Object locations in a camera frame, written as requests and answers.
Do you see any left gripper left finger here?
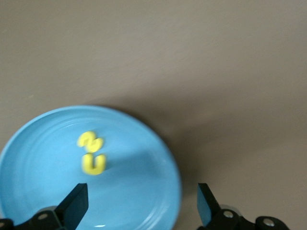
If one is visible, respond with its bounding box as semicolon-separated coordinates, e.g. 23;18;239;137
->
0;182;89;230

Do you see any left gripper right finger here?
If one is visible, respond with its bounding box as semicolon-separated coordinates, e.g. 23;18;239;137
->
196;182;292;230

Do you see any yellow letter u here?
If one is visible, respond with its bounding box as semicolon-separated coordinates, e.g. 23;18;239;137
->
82;153;107;176

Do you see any yellow number 2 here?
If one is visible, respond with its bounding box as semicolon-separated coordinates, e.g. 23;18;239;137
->
77;130;105;154

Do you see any blue plate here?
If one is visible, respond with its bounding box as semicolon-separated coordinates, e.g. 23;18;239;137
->
0;104;182;230

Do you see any brown table cover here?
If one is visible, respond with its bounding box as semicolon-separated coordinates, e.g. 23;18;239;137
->
0;0;307;230

